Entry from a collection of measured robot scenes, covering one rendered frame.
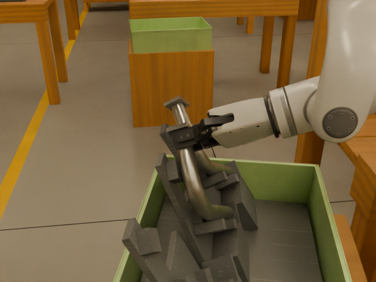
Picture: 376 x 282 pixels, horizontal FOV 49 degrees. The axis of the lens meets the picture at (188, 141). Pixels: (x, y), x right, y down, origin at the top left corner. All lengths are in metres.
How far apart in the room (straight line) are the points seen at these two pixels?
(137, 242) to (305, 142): 1.31
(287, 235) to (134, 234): 0.53
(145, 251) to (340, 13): 0.43
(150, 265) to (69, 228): 1.83
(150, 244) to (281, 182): 0.60
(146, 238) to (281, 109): 0.29
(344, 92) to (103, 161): 2.51
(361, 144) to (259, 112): 0.80
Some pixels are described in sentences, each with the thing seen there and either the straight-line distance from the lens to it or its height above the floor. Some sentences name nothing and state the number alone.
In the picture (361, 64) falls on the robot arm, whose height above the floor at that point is 1.35.
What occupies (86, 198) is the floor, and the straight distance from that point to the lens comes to 2.63.
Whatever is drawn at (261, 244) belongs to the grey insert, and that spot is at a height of 0.85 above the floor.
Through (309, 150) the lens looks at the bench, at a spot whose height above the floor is 0.64.
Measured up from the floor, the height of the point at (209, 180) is 1.00.
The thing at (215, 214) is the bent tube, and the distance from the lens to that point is 0.77.
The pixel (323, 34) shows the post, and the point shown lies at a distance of 1.66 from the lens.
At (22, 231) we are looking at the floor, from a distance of 2.49.
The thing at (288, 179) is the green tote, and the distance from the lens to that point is 1.12.
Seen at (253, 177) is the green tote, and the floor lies 0.91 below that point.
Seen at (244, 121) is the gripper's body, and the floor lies 1.23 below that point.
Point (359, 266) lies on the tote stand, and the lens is 1.10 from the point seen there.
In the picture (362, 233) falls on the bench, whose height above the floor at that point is 0.69.
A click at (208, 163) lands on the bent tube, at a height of 1.06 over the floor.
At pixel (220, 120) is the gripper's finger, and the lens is 0.67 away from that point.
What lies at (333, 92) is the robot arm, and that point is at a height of 1.31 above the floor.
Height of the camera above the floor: 1.52
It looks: 28 degrees down
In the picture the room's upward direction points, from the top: straight up
